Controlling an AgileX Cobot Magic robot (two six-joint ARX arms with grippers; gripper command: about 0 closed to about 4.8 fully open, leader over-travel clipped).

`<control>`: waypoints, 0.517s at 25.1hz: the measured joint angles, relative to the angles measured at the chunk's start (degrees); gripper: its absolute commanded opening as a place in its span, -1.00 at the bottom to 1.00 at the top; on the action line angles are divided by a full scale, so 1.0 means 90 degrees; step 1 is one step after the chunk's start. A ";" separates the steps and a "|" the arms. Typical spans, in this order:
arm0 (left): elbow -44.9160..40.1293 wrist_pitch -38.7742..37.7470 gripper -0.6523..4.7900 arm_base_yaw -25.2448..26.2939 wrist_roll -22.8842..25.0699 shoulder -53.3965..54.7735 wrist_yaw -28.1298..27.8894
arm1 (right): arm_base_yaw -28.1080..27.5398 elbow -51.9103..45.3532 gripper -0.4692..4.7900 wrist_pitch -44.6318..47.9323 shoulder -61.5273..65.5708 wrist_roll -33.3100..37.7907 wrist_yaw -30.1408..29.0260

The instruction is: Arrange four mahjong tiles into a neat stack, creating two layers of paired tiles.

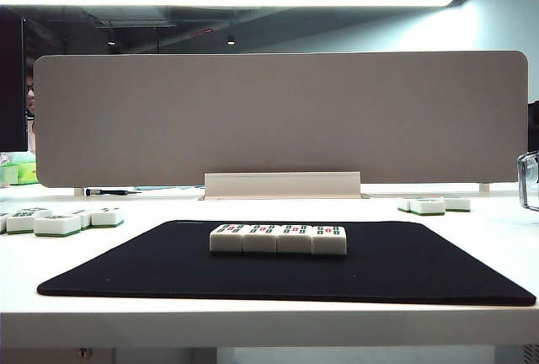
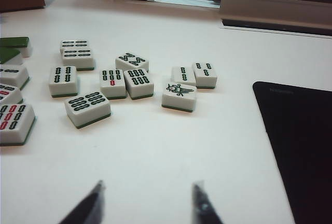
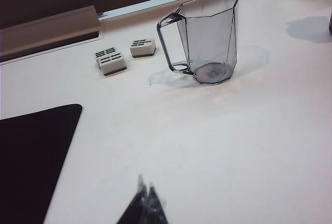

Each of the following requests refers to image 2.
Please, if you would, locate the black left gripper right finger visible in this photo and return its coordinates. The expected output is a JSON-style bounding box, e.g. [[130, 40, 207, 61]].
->
[[191, 180, 225, 224]]

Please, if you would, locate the four-bamboo mahjong tile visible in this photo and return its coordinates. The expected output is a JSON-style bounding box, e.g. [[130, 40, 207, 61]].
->
[[191, 62, 218, 90], [48, 65, 79, 99]]

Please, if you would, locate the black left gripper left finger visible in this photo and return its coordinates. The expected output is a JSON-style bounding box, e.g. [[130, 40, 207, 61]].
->
[[58, 179, 106, 224]]

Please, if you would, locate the red green bamboo mahjong tile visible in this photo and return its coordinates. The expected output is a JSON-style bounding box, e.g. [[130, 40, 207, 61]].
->
[[0, 83, 24, 106]]

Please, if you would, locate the zigzag eight-bamboo mahjong tile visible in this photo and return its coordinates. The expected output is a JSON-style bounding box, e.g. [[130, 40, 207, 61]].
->
[[115, 53, 150, 73]]

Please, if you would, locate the nine-bamboo mahjong tile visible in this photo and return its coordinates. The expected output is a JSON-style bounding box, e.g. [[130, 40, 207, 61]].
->
[[0, 103, 37, 147]]

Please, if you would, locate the green back mahjong tile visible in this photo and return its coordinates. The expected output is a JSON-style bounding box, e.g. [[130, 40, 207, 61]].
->
[[0, 36, 33, 58], [0, 48, 23, 66]]

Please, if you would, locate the two-bamboo mahjong tile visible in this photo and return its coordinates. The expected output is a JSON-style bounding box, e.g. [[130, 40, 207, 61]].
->
[[170, 66, 197, 87]]

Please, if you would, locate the black rectangular mat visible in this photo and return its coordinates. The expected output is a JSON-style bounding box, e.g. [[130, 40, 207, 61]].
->
[[252, 80, 332, 224]]

